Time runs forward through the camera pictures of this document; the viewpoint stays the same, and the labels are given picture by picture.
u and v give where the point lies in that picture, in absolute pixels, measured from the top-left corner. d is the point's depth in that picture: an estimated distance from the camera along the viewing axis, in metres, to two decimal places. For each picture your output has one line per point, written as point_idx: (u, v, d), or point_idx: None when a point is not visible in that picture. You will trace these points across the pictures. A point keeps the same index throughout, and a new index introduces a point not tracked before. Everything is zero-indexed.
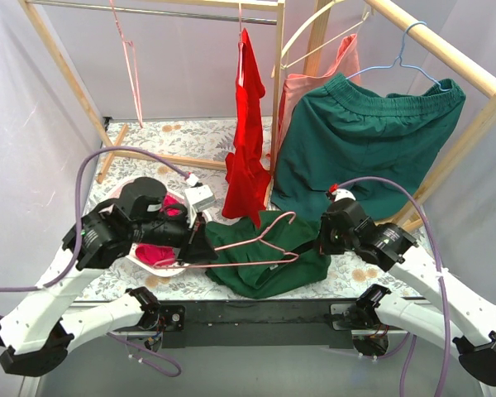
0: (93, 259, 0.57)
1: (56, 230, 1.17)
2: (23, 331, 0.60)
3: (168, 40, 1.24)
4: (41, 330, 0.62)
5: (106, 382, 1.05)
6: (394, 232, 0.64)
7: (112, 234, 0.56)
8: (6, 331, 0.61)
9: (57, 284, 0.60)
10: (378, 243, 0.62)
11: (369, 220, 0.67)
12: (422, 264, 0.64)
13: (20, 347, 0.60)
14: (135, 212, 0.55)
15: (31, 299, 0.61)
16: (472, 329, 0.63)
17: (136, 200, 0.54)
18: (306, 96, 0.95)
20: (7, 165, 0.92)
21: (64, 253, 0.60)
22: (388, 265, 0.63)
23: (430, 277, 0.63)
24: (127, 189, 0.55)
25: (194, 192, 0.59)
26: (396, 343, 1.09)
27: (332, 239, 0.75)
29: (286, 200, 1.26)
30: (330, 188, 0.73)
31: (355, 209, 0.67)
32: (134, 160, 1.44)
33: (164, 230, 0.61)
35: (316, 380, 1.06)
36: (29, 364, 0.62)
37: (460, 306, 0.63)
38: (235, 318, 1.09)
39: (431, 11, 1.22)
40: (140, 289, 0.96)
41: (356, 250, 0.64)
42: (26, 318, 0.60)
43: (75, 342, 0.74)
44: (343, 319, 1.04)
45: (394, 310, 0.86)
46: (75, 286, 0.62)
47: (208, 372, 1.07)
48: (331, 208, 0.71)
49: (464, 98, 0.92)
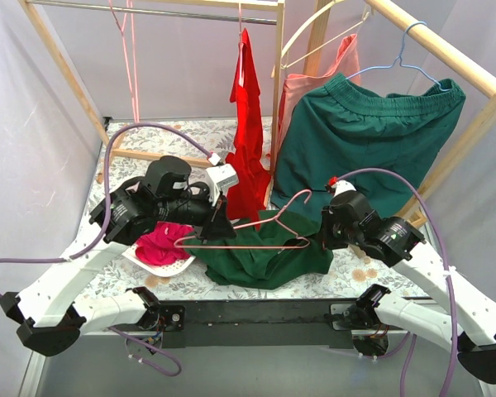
0: (121, 232, 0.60)
1: (56, 230, 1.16)
2: (45, 303, 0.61)
3: (168, 40, 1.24)
4: (61, 305, 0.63)
5: (106, 382, 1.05)
6: (402, 227, 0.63)
7: (140, 210, 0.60)
8: (27, 303, 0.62)
9: (83, 257, 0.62)
10: (383, 237, 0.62)
11: (374, 214, 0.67)
12: (430, 261, 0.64)
13: (40, 319, 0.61)
14: (160, 190, 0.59)
15: (55, 273, 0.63)
16: (478, 330, 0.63)
17: (164, 176, 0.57)
18: (306, 96, 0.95)
20: (8, 165, 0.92)
21: (91, 227, 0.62)
22: (394, 260, 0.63)
23: (437, 275, 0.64)
24: (153, 167, 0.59)
25: (218, 171, 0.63)
26: (396, 342, 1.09)
27: (335, 235, 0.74)
29: (286, 200, 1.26)
30: (330, 182, 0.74)
31: (360, 203, 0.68)
32: (134, 160, 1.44)
33: (187, 208, 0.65)
35: (316, 380, 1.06)
36: (45, 341, 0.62)
37: (467, 307, 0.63)
38: (235, 318, 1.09)
39: (431, 11, 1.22)
40: (140, 288, 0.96)
41: (361, 244, 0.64)
42: (50, 290, 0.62)
43: (87, 327, 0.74)
44: (343, 319, 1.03)
45: (393, 309, 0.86)
46: (98, 262, 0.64)
47: (208, 372, 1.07)
48: (335, 201, 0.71)
49: (464, 98, 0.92)
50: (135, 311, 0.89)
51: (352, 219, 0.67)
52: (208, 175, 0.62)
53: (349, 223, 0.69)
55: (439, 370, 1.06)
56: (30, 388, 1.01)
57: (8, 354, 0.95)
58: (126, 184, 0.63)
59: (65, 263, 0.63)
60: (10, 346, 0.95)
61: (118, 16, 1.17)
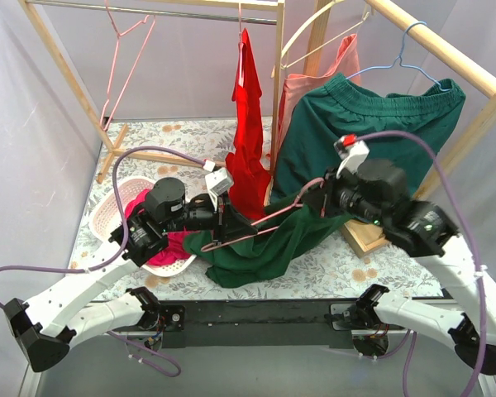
0: (136, 254, 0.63)
1: (56, 230, 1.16)
2: (55, 310, 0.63)
3: (167, 40, 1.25)
4: (67, 315, 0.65)
5: (106, 382, 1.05)
6: (437, 216, 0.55)
7: (149, 236, 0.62)
8: (36, 309, 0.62)
9: (100, 270, 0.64)
10: (417, 227, 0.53)
11: (405, 195, 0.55)
12: (462, 259, 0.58)
13: (47, 326, 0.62)
14: (161, 215, 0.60)
15: (69, 282, 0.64)
16: (495, 332, 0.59)
17: (159, 205, 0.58)
18: (306, 96, 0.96)
20: (8, 165, 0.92)
21: (112, 244, 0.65)
22: (422, 252, 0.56)
23: (467, 275, 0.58)
24: (150, 194, 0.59)
25: (212, 176, 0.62)
26: (396, 342, 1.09)
27: (343, 205, 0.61)
29: None
30: (345, 141, 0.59)
31: (398, 180, 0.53)
32: (134, 160, 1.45)
33: (194, 217, 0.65)
35: (316, 380, 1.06)
36: (43, 351, 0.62)
37: (492, 309, 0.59)
38: (235, 318, 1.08)
39: (431, 11, 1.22)
40: (142, 290, 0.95)
41: (388, 231, 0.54)
42: (61, 298, 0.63)
43: (79, 337, 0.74)
44: (343, 319, 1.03)
45: (391, 307, 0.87)
46: (112, 276, 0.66)
47: (208, 372, 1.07)
48: (363, 169, 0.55)
49: (464, 98, 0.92)
50: (134, 313, 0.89)
51: (381, 200, 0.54)
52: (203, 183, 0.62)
53: (373, 199, 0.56)
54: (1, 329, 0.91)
55: (440, 370, 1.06)
56: (30, 388, 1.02)
57: (9, 354, 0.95)
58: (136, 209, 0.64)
59: (81, 275, 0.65)
60: (11, 346, 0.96)
61: (118, 16, 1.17)
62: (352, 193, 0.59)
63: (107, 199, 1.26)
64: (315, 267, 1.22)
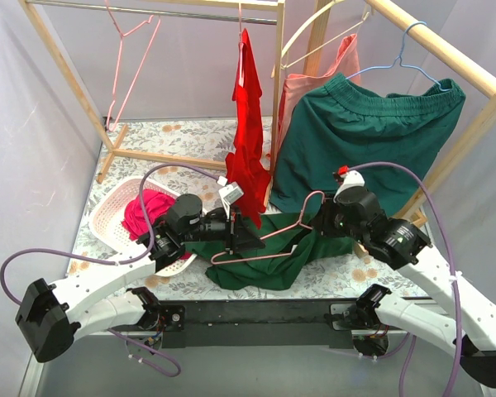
0: (158, 261, 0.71)
1: (56, 230, 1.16)
2: (82, 294, 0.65)
3: (168, 40, 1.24)
4: (88, 303, 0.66)
5: (107, 381, 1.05)
6: (407, 230, 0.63)
7: (169, 244, 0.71)
8: (64, 290, 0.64)
9: (127, 265, 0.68)
10: (389, 240, 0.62)
11: (381, 215, 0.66)
12: (436, 266, 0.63)
13: (73, 307, 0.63)
14: (181, 227, 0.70)
15: (98, 270, 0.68)
16: (481, 336, 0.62)
17: (179, 219, 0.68)
18: (306, 96, 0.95)
20: (8, 165, 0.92)
21: (138, 245, 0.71)
22: (400, 264, 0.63)
23: (443, 280, 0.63)
24: (171, 211, 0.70)
25: (224, 188, 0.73)
26: (396, 342, 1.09)
27: (337, 226, 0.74)
29: (284, 201, 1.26)
30: (340, 171, 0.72)
31: (370, 202, 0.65)
32: (134, 160, 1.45)
33: (210, 228, 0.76)
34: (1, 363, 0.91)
35: (316, 380, 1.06)
36: (60, 335, 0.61)
37: (472, 312, 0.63)
38: (235, 318, 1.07)
39: (431, 11, 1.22)
40: (141, 289, 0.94)
41: (366, 245, 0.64)
42: (88, 284, 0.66)
43: (82, 332, 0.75)
44: (343, 319, 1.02)
45: (393, 310, 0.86)
46: (136, 275, 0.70)
47: (209, 372, 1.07)
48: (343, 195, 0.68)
49: (464, 98, 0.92)
50: (135, 311, 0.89)
51: (360, 219, 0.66)
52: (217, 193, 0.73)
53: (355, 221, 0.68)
54: (2, 329, 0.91)
55: (440, 370, 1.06)
56: (31, 387, 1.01)
57: (11, 353, 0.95)
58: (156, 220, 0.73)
59: (110, 266, 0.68)
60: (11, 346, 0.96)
61: (117, 16, 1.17)
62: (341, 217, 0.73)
63: (107, 199, 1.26)
64: (315, 267, 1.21)
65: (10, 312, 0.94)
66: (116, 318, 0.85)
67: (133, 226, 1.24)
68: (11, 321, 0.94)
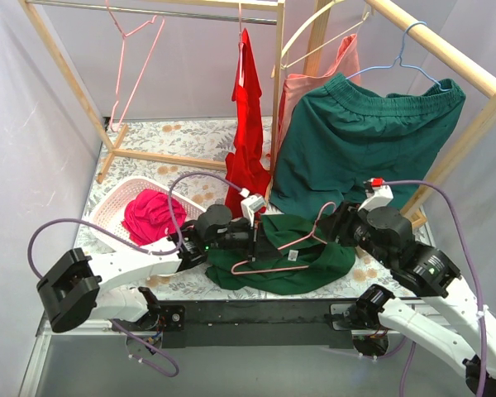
0: (180, 266, 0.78)
1: (56, 230, 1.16)
2: (114, 271, 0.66)
3: (167, 40, 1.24)
4: (115, 282, 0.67)
5: (107, 381, 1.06)
6: (439, 260, 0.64)
7: (193, 248, 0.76)
8: (97, 264, 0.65)
9: (157, 256, 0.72)
10: (420, 270, 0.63)
11: (412, 241, 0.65)
12: (464, 299, 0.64)
13: (104, 281, 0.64)
14: (207, 234, 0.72)
15: (131, 254, 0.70)
16: None
17: (208, 227, 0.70)
18: (306, 96, 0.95)
20: (7, 165, 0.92)
21: (168, 241, 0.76)
22: (427, 293, 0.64)
23: (470, 314, 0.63)
24: (202, 217, 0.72)
25: (249, 198, 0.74)
26: (395, 344, 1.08)
27: (355, 236, 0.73)
29: (284, 201, 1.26)
30: (374, 183, 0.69)
31: (405, 229, 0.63)
32: (134, 160, 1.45)
33: (234, 236, 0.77)
34: (2, 364, 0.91)
35: (316, 380, 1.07)
36: (83, 307, 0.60)
37: (495, 346, 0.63)
38: (235, 318, 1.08)
39: (431, 11, 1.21)
40: (148, 287, 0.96)
41: (395, 272, 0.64)
42: (121, 265, 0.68)
43: (96, 312, 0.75)
44: (343, 319, 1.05)
45: (399, 318, 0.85)
46: (162, 267, 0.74)
47: (209, 373, 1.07)
48: (374, 215, 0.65)
49: (464, 98, 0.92)
50: (139, 308, 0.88)
51: (390, 245, 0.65)
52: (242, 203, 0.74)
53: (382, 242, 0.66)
54: (2, 329, 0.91)
55: (441, 371, 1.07)
56: (30, 387, 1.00)
57: (11, 354, 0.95)
58: (185, 224, 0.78)
59: (141, 254, 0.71)
60: (14, 346, 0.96)
61: (117, 16, 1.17)
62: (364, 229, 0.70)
63: (107, 199, 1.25)
64: None
65: (11, 312, 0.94)
66: (121, 314, 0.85)
67: (133, 226, 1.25)
68: (11, 321, 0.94)
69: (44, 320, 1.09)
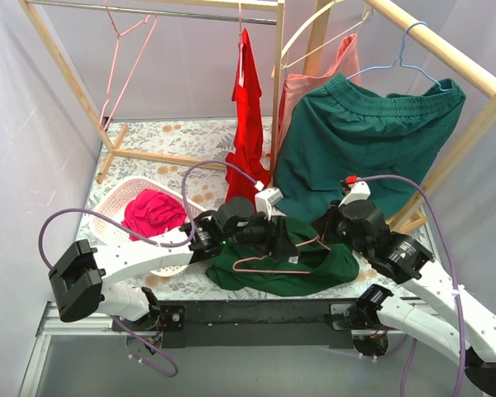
0: (193, 256, 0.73)
1: (56, 230, 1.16)
2: (120, 264, 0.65)
3: (167, 40, 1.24)
4: (121, 275, 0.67)
5: (107, 382, 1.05)
6: (411, 246, 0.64)
7: (208, 241, 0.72)
8: (103, 256, 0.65)
9: (166, 249, 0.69)
10: (393, 256, 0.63)
11: (386, 230, 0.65)
12: (439, 280, 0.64)
13: (109, 275, 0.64)
14: (226, 227, 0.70)
15: (139, 246, 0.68)
16: (486, 348, 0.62)
17: (229, 218, 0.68)
18: (306, 97, 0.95)
20: (8, 165, 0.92)
21: (180, 233, 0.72)
22: (403, 279, 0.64)
23: (446, 294, 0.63)
24: (222, 208, 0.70)
25: (265, 191, 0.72)
26: (397, 341, 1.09)
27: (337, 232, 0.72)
29: (285, 200, 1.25)
30: (348, 179, 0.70)
31: (377, 218, 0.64)
32: (134, 160, 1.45)
33: (251, 231, 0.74)
34: (2, 364, 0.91)
35: (316, 380, 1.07)
36: (89, 298, 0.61)
37: (476, 325, 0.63)
38: (235, 318, 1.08)
39: (431, 11, 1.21)
40: (150, 289, 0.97)
41: (370, 260, 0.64)
42: (127, 257, 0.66)
43: (103, 305, 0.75)
44: (343, 319, 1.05)
45: (396, 314, 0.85)
46: (173, 259, 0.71)
47: (209, 373, 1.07)
48: (348, 209, 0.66)
49: (464, 98, 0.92)
50: (142, 308, 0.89)
51: (364, 234, 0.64)
52: (259, 198, 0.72)
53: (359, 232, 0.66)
54: (2, 329, 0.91)
55: (441, 370, 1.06)
56: (30, 387, 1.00)
57: (11, 354, 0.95)
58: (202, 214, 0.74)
59: (150, 246, 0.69)
60: (14, 346, 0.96)
61: (116, 16, 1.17)
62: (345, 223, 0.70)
63: (107, 199, 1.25)
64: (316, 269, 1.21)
65: (11, 312, 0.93)
66: (125, 312, 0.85)
67: (133, 226, 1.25)
68: (11, 321, 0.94)
69: (44, 319, 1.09)
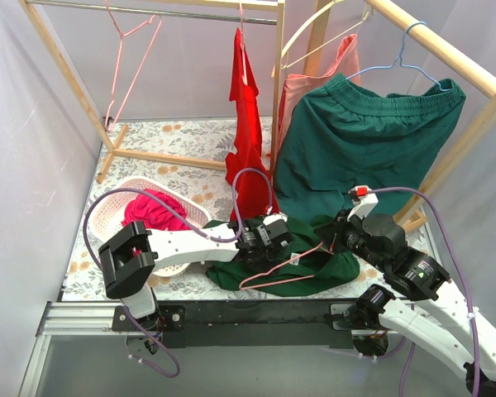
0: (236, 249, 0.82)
1: (56, 230, 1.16)
2: (171, 250, 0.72)
3: (166, 40, 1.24)
4: (172, 260, 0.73)
5: (110, 381, 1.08)
6: (429, 266, 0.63)
7: (254, 242, 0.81)
8: (158, 241, 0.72)
9: (215, 243, 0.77)
10: (410, 275, 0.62)
11: (404, 247, 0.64)
12: (455, 302, 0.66)
13: (161, 257, 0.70)
14: (274, 238, 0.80)
15: (189, 236, 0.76)
16: (495, 370, 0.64)
17: (283, 232, 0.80)
18: (306, 97, 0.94)
20: (8, 164, 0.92)
21: (228, 231, 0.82)
22: (419, 297, 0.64)
23: (461, 316, 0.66)
24: (279, 222, 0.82)
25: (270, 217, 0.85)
26: (396, 342, 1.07)
27: (350, 243, 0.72)
29: (285, 201, 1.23)
30: (359, 191, 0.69)
31: (398, 236, 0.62)
32: (134, 160, 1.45)
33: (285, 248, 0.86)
34: (3, 364, 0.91)
35: (316, 380, 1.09)
36: (138, 278, 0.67)
37: (488, 346, 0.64)
38: (235, 318, 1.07)
39: (431, 11, 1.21)
40: None
41: (388, 276, 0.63)
42: (178, 245, 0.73)
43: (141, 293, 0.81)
44: (343, 319, 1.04)
45: (401, 321, 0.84)
46: (215, 254, 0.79)
47: (210, 373, 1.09)
48: (369, 223, 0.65)
49: (464, 98, 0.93)
50: (150, 304, 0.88)
51: (383, 250, 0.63)
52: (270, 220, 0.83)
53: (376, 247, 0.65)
54: (3, 329, 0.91)
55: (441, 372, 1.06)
56: (30, 387, 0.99)
57: (12, 354, 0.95)
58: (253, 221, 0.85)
59: (201, 237, 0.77)
60: (15, 346, 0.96)
61: (116, 16, 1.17)
62: (359, 236, 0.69)
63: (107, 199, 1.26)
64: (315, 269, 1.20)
65: (11, 312, 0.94)
66: (135, 306, 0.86)
67: None
68: (11, 321, 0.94)
69: (44, 319, 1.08)
